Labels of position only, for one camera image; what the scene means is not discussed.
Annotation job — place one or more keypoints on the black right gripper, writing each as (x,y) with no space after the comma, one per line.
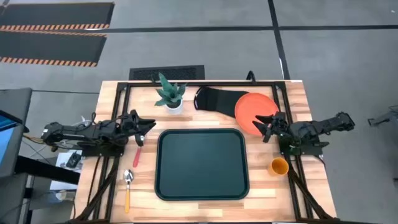
(278,126)

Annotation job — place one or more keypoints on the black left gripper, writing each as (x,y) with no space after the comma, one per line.
(129,123)

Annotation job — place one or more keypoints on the orange plastic plate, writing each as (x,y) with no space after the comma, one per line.
(252,105)

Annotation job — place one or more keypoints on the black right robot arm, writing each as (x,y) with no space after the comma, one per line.
(317,127)

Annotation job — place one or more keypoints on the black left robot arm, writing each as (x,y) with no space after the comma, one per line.
(68,130)

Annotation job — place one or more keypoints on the orange plastic cup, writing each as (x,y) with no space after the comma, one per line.
(279,167)

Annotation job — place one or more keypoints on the dark green plastic tray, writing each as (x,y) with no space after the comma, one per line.
(202,165)

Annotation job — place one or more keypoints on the white plant pot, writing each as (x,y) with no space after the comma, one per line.
(174,109)

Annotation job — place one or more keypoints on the green leafy plant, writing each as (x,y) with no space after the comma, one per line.
(169,90)

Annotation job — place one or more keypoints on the black oven mitt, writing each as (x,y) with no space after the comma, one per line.
(214,99)

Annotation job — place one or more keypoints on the black floor grate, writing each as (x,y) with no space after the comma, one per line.
(166,73)

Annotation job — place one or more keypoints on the black handheld controller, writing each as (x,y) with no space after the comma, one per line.
(74,159)

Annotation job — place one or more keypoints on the white paper sheet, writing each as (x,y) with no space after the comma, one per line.
(63,179)

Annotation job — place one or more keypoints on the black desk bar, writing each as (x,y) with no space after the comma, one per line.
(46,169)

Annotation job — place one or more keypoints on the grey stand leg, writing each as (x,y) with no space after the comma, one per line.
(384,117)

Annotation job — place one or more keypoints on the black striped-edge floor mat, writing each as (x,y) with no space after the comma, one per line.
(56,14)
(49,46)

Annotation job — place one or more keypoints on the monitor with blue screen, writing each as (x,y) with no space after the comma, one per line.
(7,140)

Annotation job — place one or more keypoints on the black metal table frame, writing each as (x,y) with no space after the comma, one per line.
(217,83)

